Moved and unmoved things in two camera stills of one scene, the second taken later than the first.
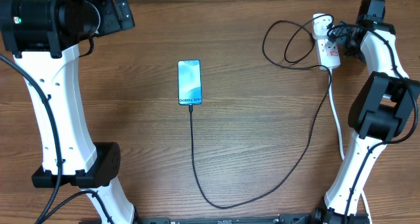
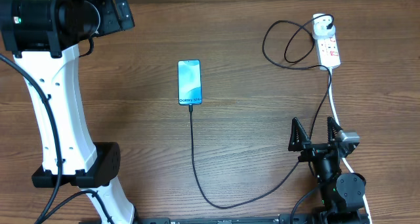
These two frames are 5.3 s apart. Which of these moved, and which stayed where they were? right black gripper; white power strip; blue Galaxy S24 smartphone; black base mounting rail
Moved: right black gripper
Stayed: blue Galaxy S24 smartphone; black base mounting rail; white power strip
